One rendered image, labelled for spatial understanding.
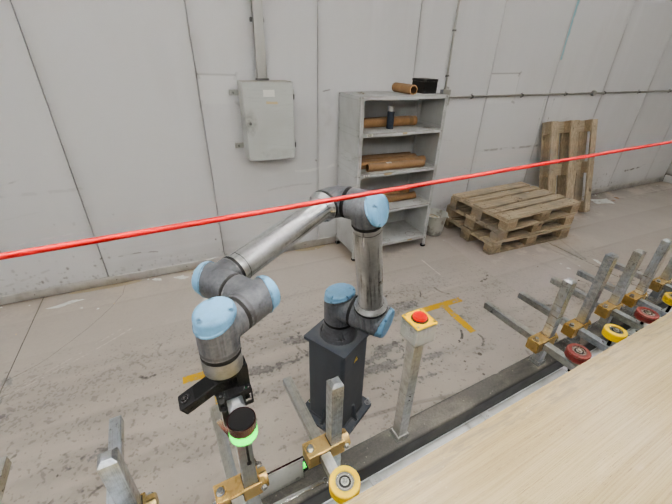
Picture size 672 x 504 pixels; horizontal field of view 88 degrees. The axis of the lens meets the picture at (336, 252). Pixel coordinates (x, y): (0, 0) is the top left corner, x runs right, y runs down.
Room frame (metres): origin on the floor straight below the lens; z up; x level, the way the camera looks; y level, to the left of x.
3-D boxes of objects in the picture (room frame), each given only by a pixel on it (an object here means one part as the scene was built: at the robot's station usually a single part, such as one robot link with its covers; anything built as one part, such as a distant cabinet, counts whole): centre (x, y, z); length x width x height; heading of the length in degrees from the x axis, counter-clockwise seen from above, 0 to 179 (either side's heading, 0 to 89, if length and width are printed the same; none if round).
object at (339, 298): (1.37, -0.03, 0.79); 0.17 x 0.15 x 0.18; 59
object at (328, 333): (1.37, -0.02, 0.65); 0.19 x 0.19 x 0.10
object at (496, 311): (1.14, -0.82, 0.83); 0.43 x 0.03 x 0.04; 29
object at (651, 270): (1.47, -1.54, 0.89); 0.03 x 0.03 x 0.48; 29
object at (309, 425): (0.66, 0.06, 0.84); 0.43 x 0.03 x 0.04; 29
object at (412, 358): (0.76, -0.24, 0.93); 0.05 x 0.05 x 0.45; 29
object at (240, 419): (0.47, 0.19, 1.07); 0.06 x 0.06 x 0.22; 29
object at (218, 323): (0.58, 0.25, 1.32); 0.10 x 0.09 x 0.12; 149
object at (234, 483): (0.50, 0.23, 0.85); 0.13 x 0.06 x 0.05; 119
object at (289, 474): (0.55, 0.20, 0.75); 0.26 x 0.01 x 0.10; 119
